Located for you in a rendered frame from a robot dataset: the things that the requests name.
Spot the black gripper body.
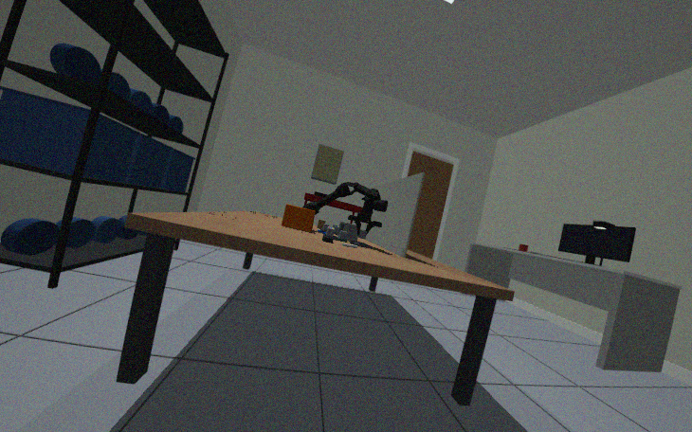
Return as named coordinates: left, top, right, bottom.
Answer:
left=348, top=208, right=382, bottom=227

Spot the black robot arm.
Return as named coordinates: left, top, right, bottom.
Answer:
left=303, top=182, right=388, bottom=215

